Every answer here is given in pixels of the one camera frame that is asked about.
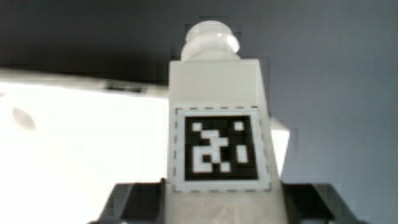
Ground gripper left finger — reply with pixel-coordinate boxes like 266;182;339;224
87;182;165;224

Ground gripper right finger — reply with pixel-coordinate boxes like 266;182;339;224
282;183;369;224

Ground white table leg with tag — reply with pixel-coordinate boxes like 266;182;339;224
165;21;288;224

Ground white square tabletop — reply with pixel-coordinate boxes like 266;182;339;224
0;68;291;224

